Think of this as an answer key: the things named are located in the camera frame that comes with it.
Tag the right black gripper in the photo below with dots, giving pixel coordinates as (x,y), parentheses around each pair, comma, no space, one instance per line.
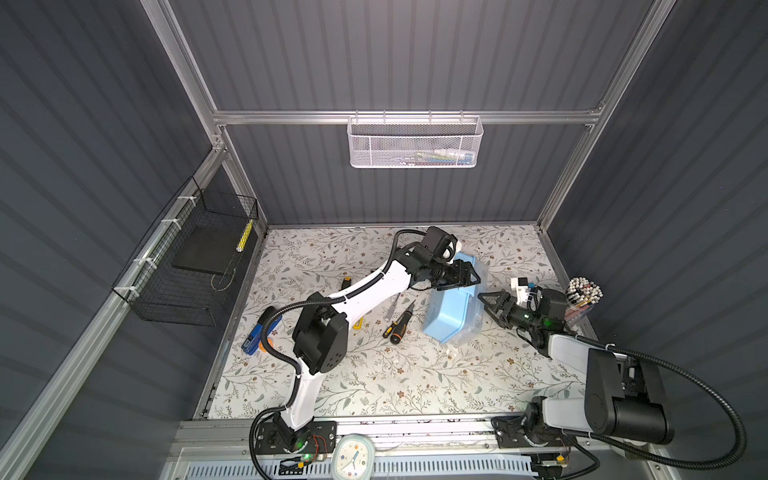
(495,296)

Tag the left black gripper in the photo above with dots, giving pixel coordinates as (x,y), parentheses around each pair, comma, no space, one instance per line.
(460,276)

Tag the light blue plastic tool box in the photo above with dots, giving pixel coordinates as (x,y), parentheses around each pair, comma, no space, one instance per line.
(455,317)

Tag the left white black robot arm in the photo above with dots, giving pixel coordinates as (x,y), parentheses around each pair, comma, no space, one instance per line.
(320,335)

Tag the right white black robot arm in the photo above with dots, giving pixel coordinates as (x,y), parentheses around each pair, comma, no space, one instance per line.
(625,402)

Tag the black orange screwdriver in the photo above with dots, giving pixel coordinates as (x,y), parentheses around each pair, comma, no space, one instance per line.
(395,332)

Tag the clear cup of markers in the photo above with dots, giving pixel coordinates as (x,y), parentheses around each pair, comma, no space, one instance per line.
(581,295)

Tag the white analog clock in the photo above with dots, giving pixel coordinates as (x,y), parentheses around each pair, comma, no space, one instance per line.
(353,458)

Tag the yellow marker in black basket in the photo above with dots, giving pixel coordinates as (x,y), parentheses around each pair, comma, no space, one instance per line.
(242,242)

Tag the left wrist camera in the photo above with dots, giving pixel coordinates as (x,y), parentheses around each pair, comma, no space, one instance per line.
(451,248)

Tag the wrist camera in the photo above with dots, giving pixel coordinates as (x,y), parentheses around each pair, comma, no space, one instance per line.
(451,248)
(522,289)

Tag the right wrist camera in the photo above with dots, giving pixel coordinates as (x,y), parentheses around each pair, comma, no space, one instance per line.
(522,289)

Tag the white wire mesh basket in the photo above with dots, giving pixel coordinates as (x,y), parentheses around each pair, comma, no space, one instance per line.
(414,143)

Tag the blue handled pliers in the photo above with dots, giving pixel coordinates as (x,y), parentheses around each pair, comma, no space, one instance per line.
(252,342)

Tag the black wire wall basket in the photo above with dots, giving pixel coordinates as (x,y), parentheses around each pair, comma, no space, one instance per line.
(190,272)

